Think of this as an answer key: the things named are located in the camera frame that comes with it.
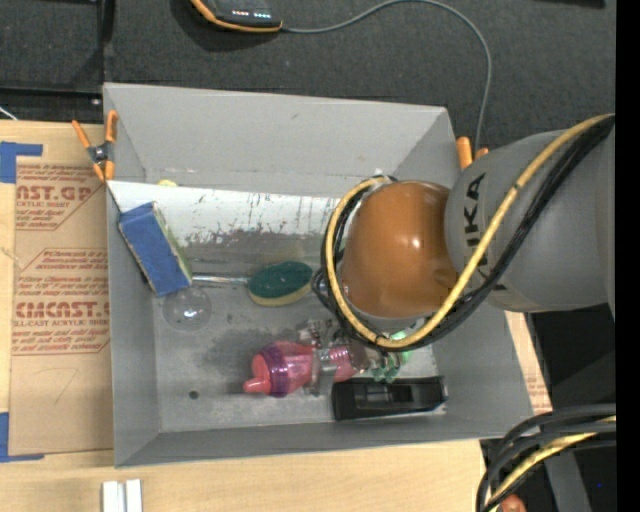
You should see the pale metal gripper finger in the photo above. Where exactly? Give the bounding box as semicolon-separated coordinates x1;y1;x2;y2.
312;350;342;396
298;319;335;347

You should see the pink sippy cup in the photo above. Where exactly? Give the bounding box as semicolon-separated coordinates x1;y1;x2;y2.
243;341;369;399

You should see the black box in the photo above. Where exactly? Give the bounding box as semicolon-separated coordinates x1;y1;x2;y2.
330;375;449;422

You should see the green and yellow sponge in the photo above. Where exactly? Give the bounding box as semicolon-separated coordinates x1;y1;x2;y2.
247;260;314;307

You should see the blue sponge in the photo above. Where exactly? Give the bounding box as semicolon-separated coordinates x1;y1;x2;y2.
117;200;194;298

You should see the grey metal bin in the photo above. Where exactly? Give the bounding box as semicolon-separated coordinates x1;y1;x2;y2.
102;82;536;469

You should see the brown cardboard board red print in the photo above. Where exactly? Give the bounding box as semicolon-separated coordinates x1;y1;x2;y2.
0;119;554;459

